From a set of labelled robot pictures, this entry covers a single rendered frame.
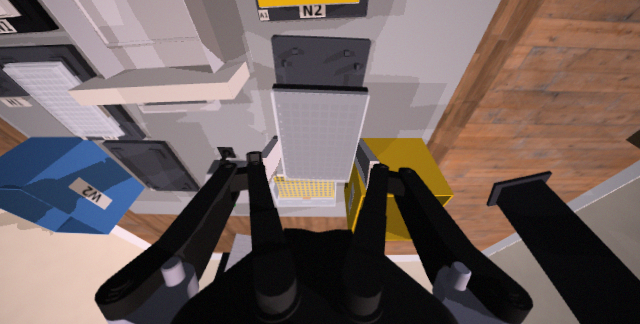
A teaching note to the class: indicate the blue open-top bin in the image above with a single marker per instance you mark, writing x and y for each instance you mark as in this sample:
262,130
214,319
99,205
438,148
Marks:
80,187

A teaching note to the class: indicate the yellow open-top bin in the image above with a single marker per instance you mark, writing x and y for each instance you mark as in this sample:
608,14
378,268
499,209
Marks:
396,153

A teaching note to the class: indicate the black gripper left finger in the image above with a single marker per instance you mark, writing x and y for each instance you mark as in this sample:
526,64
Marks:
154,286

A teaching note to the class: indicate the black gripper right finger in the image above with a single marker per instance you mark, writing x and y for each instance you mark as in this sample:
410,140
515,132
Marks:
469,284

